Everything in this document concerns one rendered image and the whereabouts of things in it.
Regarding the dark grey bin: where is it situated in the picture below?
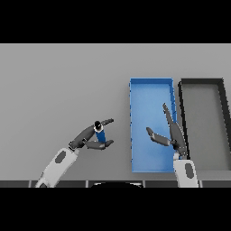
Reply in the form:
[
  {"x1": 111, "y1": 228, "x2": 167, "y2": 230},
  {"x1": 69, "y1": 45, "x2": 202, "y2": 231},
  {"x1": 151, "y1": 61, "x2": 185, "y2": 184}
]
[{"x1": 177, "y1": 78, "x2": 231, "y2": 171}]

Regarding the blue bin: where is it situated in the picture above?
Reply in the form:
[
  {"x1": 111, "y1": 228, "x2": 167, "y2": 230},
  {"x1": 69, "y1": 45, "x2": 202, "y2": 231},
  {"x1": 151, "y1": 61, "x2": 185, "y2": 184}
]
[{"x1": 128, "y1": 78, "x2": 177, "y2": 173}]

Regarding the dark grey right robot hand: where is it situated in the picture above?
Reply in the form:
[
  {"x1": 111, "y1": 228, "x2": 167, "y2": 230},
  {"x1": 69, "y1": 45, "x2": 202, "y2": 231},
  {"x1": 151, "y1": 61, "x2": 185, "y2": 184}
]
[{"x1": 145, "y1": 102, "x2": 189, "y2": 161}]

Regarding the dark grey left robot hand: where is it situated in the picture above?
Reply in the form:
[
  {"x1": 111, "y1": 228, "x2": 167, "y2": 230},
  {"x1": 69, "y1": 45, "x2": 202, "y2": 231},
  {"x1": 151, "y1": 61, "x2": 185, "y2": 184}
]
[{"x1": 68, "y1": 117, "x2": 115, "y2": 152}]

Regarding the blue pipe with dark end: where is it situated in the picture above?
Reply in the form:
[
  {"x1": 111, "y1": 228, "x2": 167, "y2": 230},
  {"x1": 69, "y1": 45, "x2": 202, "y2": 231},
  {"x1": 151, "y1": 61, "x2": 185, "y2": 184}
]
[{"x1": 93, "y1": 120, "x2": 107, "y2": 143}]

